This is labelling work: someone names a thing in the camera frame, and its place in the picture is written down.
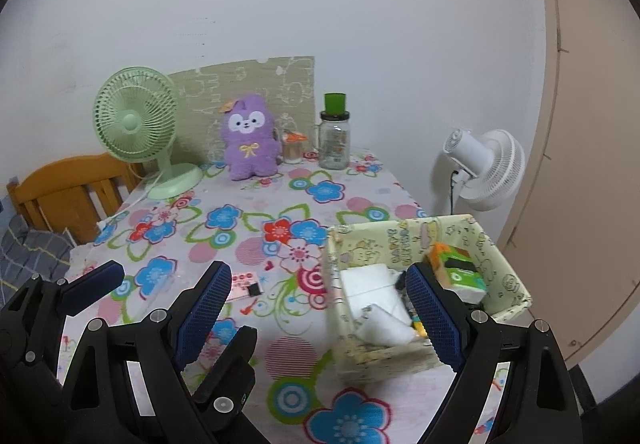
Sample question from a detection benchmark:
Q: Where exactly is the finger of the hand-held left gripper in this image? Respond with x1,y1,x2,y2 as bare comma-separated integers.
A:
25,261,126,325
192,325,258,427

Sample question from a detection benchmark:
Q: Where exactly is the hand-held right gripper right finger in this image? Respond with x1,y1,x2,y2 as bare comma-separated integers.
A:
405,263,583,444

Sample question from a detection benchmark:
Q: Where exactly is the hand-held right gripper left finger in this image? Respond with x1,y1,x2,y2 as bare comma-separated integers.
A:
57,261,233,444

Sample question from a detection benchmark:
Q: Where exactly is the green tissue pack black band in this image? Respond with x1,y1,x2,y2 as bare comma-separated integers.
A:
427,243,488,305

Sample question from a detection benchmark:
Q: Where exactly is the yellow printed storage box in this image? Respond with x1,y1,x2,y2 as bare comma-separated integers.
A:
325,214,533,382

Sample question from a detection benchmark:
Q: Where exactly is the white soft tissue pack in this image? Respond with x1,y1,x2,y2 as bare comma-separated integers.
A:
356,303,427,349

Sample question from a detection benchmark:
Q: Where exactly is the pink printed card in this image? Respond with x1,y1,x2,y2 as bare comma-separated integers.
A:
227,273,264,301

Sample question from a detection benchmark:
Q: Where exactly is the plaid grey blanket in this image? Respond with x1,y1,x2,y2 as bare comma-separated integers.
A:
0,211,74,296

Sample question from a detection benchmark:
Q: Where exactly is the floral tablecloth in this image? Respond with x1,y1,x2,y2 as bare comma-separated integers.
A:
55,151,511,444

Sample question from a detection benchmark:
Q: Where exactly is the white desk fan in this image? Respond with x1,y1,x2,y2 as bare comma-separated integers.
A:
442,127,526,212

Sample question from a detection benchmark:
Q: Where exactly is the green desk fan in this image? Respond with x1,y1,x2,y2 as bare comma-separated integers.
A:
94,67,203,200

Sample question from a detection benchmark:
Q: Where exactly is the purple plush toy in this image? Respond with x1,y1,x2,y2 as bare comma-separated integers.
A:
221,94,281,181

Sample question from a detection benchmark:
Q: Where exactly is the clear container orange lid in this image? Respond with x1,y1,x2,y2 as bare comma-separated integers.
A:
280,127,312,165

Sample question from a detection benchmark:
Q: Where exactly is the glass jar black lid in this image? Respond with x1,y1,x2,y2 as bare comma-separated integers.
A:
312,110,352,170

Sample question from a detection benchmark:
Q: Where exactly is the beige cartoon cushion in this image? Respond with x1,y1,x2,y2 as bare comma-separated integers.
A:
167,56,316,166

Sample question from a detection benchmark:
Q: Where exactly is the beige door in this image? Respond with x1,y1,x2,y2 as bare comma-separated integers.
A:
499,0,640,367

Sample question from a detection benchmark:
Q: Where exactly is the white fan cable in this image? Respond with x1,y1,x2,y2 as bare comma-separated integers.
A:
130,162,162,199

